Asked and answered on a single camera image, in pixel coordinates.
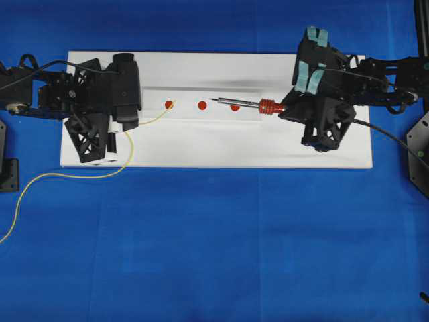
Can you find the red-handled soldering iron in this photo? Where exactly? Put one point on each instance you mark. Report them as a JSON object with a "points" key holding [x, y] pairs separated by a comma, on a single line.
{"points": [[264, 106]]}

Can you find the red dot mark middle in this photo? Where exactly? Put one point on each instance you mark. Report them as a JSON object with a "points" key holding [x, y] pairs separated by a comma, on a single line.
{"points": [[202, 105]]}

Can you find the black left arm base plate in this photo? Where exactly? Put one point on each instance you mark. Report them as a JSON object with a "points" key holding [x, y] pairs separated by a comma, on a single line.
{"points": [[9, 166]]}

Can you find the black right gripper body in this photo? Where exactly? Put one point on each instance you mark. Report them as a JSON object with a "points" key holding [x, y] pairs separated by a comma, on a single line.
{"points": [[325, 119]]}

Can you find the blue table mat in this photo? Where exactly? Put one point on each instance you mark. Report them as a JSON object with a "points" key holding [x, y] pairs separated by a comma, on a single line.
{"points": [[216, 244]]}

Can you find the white paper sheet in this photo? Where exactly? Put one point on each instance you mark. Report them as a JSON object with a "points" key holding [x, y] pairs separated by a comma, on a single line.
{"points": [[218, 137]]}

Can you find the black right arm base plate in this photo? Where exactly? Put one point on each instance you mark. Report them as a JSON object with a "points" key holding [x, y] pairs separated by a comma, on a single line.
{"points": [[417, 141]]}

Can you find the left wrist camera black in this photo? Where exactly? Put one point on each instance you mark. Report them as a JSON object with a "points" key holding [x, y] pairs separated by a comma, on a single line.
{"points": [[126, 90]]}

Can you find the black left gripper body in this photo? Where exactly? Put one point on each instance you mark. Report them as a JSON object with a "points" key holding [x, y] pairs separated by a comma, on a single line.
{"points": [[81, 94]]}

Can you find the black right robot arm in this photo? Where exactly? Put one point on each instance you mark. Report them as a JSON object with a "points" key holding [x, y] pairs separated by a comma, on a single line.
{"points": [[393, 84]]}

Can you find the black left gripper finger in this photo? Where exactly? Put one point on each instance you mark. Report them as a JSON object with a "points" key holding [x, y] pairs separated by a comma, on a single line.
{"points": [[111, 143], [127, 122]]}

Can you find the black table frame rail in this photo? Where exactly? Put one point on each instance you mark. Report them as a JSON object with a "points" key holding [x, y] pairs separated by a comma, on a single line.
{"points": [[421, 21]]}

